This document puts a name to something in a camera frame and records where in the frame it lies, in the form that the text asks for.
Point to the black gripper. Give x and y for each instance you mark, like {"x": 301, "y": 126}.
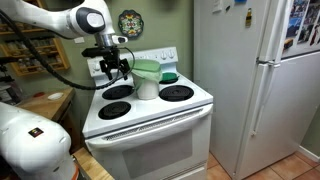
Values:
{"x": 110, "y": 59}

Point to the white dust bin green lid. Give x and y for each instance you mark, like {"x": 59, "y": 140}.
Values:
{"x": 147, "y": 86}

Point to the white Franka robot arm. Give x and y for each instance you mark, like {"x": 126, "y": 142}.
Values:
{"x": 50, "y": 20}

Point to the white stove knob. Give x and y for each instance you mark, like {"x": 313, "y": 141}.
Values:
{"x": 96, "y": 66}
{"x": 163, "y": 55}
{"x": 171, "y": 54}

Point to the large black coil burner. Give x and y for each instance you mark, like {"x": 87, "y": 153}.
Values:
{"x": 176, "y": 93}
{"x": 117, "y": 92}

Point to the small black coil burner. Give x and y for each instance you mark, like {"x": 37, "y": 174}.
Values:
{"x": 168, "y": 82}
{"x": 114, "y": 110}

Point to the green round pad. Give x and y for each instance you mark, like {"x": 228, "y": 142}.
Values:
{"x": 169, "y": 76}

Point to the small white dish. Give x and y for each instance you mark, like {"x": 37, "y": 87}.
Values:
{"x": 55, "y": 96}

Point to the small red lid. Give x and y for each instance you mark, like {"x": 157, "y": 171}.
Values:
{"x": 39, "y": 94}

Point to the wooden side table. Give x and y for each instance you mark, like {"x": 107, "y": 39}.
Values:
{"x": 43, "y": 106}

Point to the white electric stove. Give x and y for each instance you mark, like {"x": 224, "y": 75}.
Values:
{"x": 150, "y": 146}

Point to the wooden robot platform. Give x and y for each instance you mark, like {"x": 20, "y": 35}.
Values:
{"x": 91, "y": 166}

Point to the white paper note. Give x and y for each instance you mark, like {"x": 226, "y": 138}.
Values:
{"x": 217, "y": 6}

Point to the white refrigerator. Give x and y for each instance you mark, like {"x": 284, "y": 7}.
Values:
{"x": 233, "y": 100}

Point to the dark small fridge magnet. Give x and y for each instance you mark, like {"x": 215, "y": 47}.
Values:
{"x": 227, "y": 8}

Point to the blue fridge magnet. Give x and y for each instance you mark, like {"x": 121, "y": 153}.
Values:
{"x": 240, "y": 1}

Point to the yellow black bottle magnet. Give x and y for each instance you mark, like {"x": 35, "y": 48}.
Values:
{"x": 248, "y": 18}

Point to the yellow fridge magnet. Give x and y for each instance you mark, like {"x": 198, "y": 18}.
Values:
{"x": 288, "y": 44}

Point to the landscape photo print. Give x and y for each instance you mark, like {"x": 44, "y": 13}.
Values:
{"x": 295, "y": 23}

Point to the people photo print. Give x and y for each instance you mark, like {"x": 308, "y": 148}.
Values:
{"x": 311, "y": 30}

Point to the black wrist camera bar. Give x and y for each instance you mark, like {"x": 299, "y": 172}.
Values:
{"x": 91, "y": 52}

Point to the floral decorative wall plate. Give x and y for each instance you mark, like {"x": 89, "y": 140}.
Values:
{"x": 131, "y": 24}

